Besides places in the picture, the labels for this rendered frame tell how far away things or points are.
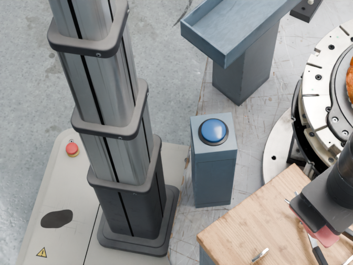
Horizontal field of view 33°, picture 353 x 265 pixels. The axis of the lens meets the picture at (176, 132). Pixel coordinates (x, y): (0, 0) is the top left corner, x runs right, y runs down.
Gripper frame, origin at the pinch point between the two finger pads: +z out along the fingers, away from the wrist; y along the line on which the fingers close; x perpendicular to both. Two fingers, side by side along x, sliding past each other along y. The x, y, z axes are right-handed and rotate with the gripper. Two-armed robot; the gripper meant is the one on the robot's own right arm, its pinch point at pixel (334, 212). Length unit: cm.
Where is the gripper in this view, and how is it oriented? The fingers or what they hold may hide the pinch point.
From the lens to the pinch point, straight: 80.2
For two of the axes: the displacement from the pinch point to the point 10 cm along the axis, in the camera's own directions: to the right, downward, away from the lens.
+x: -6.0, -7.1, 3.7
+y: 8.0, -5.5, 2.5
